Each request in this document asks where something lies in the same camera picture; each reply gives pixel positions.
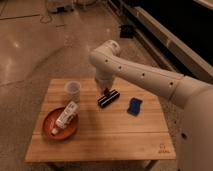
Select cable on floor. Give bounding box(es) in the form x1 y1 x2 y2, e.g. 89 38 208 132
0 0 81 25

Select red-brown round plate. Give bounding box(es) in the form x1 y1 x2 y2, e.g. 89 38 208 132
42 107 79 140

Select wooden table board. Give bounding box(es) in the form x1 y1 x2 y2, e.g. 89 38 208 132
25 78 176 163

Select blue sponge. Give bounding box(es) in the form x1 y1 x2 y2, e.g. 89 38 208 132
127 98 143 116

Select long grey floor rail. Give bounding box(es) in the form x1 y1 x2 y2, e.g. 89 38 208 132
107 0 213 84

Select black striped rectangular block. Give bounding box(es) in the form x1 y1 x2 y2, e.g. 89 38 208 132
97 89 120 108

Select translucent ceramic cup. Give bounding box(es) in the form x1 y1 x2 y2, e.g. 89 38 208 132
64 81 81 103

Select white tube on plate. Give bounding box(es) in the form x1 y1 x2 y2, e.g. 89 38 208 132
51 101 78 135

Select black box on floor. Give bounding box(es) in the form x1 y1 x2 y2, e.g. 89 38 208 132
120 25 134 38

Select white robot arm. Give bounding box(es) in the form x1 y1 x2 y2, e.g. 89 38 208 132
89 40 213 171

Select small dark red pepper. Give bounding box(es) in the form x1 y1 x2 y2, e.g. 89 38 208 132
104 88 109 95

